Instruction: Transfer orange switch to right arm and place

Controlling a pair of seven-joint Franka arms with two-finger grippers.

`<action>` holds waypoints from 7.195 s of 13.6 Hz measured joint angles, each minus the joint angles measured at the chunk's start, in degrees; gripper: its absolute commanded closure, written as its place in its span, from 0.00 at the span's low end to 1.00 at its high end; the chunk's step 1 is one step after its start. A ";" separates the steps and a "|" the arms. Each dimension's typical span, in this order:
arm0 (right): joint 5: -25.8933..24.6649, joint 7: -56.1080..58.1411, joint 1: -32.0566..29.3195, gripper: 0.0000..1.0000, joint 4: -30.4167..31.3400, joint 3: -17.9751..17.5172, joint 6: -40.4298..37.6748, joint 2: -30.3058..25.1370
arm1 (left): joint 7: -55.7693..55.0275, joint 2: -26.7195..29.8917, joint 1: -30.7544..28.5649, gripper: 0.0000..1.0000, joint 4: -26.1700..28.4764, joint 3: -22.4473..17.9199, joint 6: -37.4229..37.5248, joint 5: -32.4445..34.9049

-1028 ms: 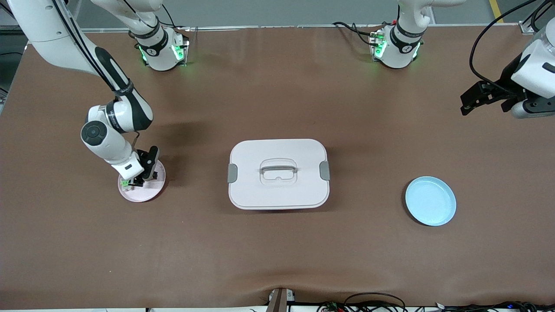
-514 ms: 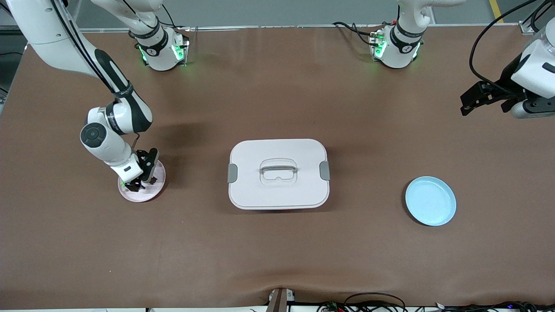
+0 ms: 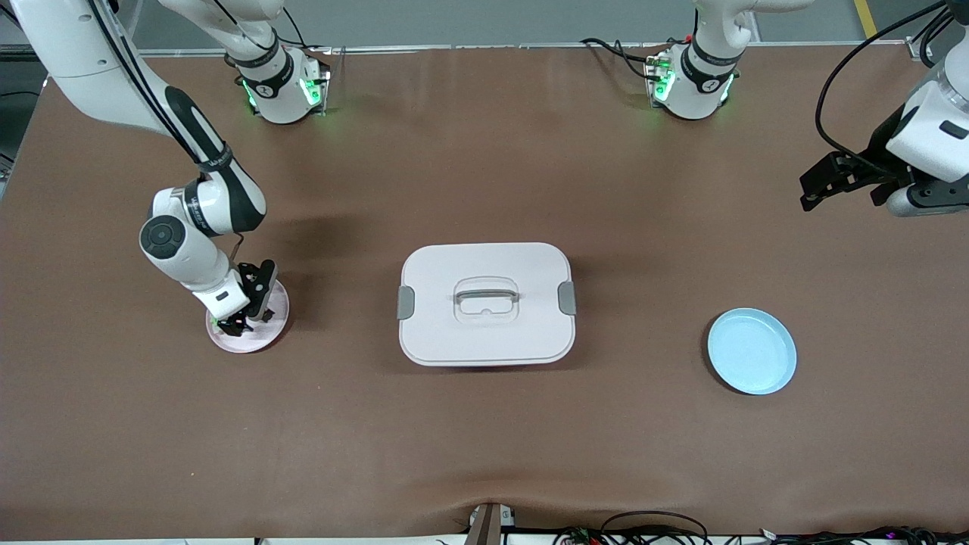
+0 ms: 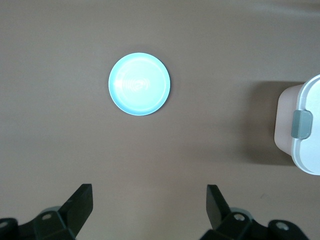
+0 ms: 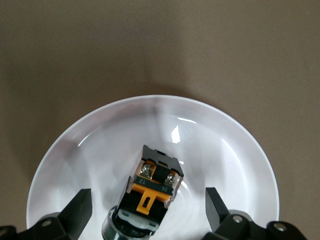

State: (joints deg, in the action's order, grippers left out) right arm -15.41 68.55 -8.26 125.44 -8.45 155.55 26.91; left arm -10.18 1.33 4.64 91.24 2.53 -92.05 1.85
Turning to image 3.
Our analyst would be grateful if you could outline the white lidded box grey clips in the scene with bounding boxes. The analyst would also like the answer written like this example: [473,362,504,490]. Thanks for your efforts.
[397,242,578,368]

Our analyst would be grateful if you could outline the aluminium frame profile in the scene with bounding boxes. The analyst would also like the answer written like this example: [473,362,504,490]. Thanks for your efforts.
[906,0,956,61]

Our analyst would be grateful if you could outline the brown table mat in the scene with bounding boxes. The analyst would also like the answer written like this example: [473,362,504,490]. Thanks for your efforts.
[0,44,969,540]

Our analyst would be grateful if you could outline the pink round plate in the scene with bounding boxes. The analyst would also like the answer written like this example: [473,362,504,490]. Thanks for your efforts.
[205,279,291,354]

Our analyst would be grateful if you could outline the light blue round plate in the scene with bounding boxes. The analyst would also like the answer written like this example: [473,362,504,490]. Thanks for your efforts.
[707,307,798,396]

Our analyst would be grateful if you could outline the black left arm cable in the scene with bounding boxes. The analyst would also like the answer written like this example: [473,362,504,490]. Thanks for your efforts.
[815,0,951,171]

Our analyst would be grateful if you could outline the black base cable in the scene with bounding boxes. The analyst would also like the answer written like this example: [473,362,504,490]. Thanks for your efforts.
[581,36,659,80]

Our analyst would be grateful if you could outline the black looped cable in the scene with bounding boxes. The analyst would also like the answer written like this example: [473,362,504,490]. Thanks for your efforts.
[600,511,710,545]

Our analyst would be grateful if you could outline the black cable bundle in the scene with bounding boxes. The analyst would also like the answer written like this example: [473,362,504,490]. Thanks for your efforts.
[757,525,969,545]

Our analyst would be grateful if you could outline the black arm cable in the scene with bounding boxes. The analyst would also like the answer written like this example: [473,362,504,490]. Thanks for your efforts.
[86,0,247,266]
[815,0,951,171]

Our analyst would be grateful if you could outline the metal table edge bracket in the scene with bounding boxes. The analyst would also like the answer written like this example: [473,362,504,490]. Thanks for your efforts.
[464,502,517,545]

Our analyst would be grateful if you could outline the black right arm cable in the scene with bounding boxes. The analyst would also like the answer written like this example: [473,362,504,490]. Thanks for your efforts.
[86,0,247,266]

